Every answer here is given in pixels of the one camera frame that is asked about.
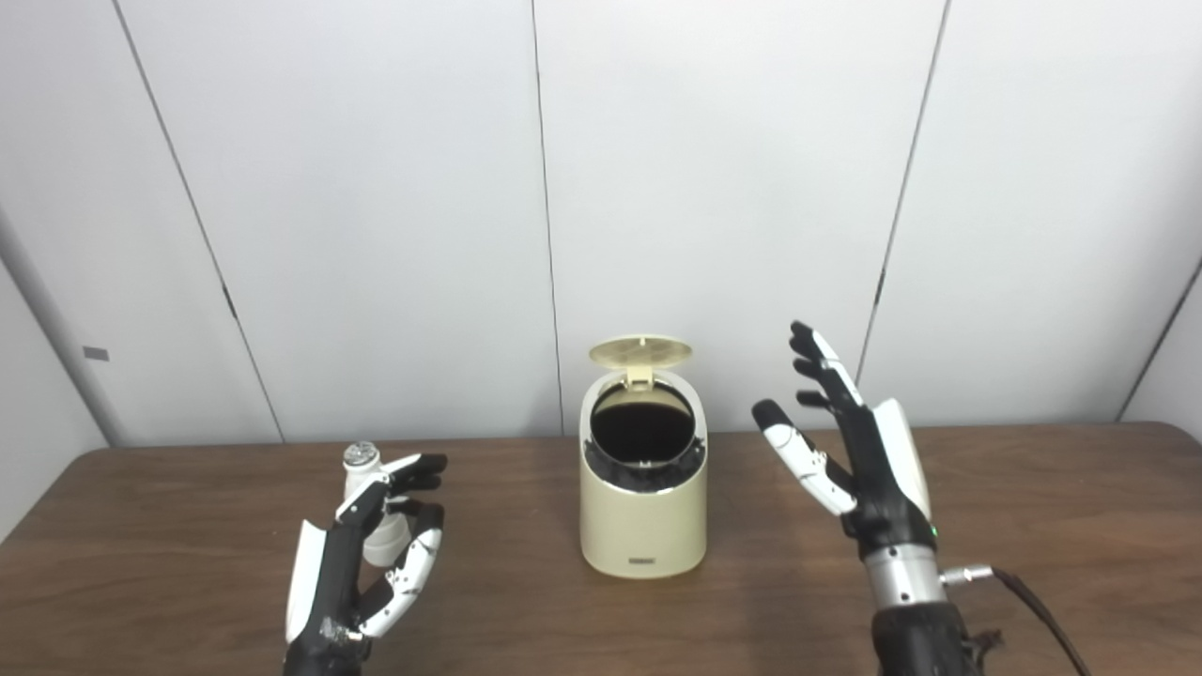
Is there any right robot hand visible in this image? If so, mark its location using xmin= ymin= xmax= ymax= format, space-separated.
xmin=751 ymin=321 xmax=940 ymax=555

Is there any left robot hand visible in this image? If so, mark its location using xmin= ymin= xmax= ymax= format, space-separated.
xmin=284 ymin=453 xmax=449 ymax=676

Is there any small white plastic bottle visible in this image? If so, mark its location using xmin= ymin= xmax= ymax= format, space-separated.
xmin=342 ymin=442 xmax=414 ymax=568

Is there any cream-colored bin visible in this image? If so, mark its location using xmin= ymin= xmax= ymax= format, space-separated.
xmin=578 ymin=335 xmax=709 ymax=580

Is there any round cream bin lid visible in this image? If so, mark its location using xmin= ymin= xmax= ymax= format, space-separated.
xmin=589 ymin=335 xmax=694 ymax=391

